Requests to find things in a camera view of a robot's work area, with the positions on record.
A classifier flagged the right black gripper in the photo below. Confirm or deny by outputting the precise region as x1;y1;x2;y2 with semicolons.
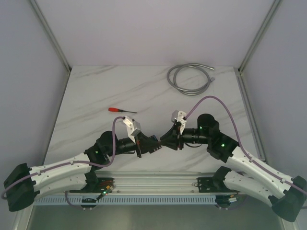
159;123;210;150

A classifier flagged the black fuse box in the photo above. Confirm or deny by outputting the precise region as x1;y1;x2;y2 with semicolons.
143;135;161;154

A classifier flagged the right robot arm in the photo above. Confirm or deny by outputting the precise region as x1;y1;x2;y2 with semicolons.
160;114;307;222

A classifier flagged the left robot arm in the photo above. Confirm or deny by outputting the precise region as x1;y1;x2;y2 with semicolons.
3;131;161;212

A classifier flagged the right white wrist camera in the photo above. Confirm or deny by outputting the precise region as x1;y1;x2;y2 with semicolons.
171;110;187;134

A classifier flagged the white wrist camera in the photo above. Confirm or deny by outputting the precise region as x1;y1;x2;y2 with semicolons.
171;110;187;134
123;116;141;144

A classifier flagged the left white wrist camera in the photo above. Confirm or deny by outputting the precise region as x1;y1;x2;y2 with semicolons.
123;116;141;144

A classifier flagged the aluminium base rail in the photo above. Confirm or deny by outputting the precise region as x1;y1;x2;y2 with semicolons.
33;169;286;195

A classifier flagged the red handled screwdriver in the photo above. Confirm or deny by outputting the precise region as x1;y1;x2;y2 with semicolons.
108;107;137;114

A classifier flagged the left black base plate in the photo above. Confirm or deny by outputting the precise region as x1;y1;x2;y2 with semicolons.
69;177;114;193

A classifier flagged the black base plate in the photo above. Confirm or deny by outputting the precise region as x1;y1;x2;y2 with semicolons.
194;177;238;193
69;177;114;193

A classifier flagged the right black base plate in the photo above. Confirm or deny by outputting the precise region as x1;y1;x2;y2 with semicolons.
194;177;238;193

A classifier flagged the slotted grey cable duct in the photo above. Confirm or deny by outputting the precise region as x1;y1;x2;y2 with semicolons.
34;194;216;206

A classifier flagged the coiled grey metal hose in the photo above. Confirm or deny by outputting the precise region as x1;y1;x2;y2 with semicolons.
166;63;216;97

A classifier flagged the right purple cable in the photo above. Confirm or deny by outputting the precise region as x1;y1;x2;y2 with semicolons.
183;95;307;211

